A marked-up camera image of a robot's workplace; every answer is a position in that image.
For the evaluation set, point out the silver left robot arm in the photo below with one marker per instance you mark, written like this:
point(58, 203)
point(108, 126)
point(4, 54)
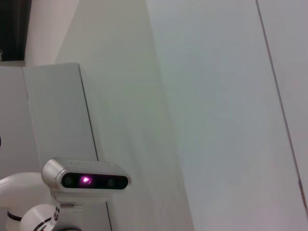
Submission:
point(33, 216)

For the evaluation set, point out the white cabinet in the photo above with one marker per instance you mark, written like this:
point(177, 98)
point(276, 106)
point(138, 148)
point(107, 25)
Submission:
point(53, 108)

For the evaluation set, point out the dark window pane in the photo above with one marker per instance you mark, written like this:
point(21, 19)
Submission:
point(14, 29)

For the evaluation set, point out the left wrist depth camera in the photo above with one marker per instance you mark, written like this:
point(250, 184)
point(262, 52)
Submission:
point(72, 180)

